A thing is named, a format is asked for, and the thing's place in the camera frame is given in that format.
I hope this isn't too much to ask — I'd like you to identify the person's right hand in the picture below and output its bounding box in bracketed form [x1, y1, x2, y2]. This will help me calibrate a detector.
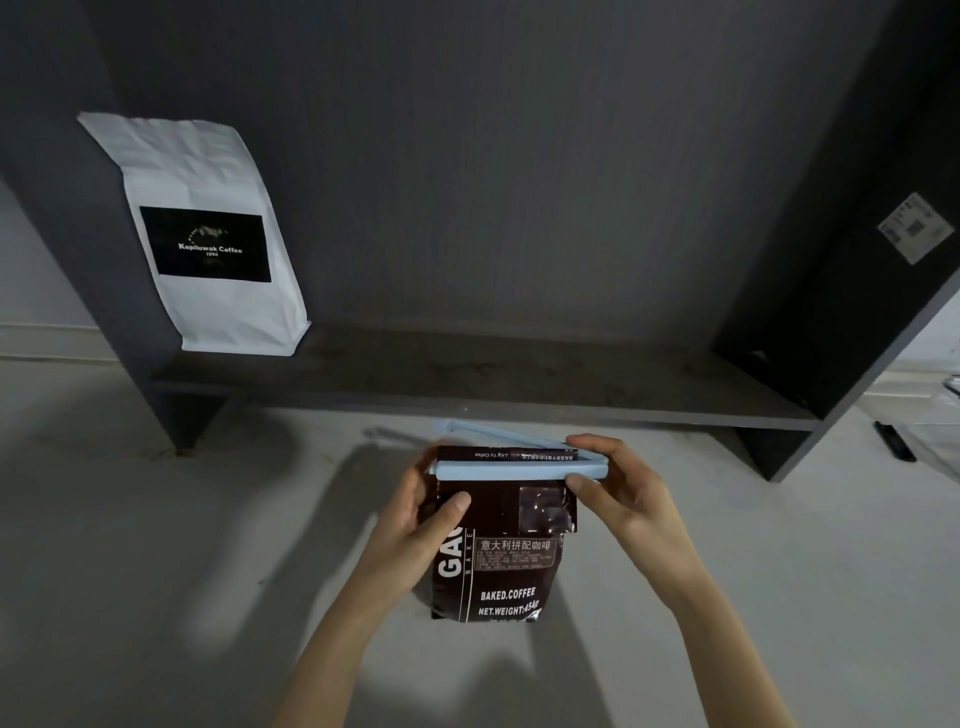
[564, 434, 697, 603]

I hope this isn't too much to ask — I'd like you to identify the person's left hand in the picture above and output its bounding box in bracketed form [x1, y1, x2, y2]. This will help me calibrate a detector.
[357, 446, 473, 603]

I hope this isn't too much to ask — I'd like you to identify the light blue sealing clip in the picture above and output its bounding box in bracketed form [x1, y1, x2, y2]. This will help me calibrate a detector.
[431, 419, 609, 485]

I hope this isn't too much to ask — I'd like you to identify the dark brown coffee bag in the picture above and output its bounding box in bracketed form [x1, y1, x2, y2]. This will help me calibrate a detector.
[420, 445, 581, 625]

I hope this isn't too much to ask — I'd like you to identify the person's right forearm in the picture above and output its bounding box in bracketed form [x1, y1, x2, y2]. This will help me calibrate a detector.
[643, 567, 798, 728]

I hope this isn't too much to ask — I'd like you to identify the person's left forearm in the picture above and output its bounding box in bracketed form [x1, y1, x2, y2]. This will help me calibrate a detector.
[271, 581, 412, 728]

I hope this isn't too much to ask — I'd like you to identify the dark grey wooden shelf unit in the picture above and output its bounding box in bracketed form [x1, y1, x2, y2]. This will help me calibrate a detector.
[0, 0, 960, 483]

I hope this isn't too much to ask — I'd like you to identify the white coffee bag black label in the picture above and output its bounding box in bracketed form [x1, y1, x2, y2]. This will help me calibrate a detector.
[77, 112, 312, 357]

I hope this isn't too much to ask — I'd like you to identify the black remote control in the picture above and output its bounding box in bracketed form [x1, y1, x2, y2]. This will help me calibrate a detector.
[873, 420, 918, 464]

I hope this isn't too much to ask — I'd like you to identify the white paper sticker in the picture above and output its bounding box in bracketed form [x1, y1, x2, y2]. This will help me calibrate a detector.
[876, 192, 956, 266]

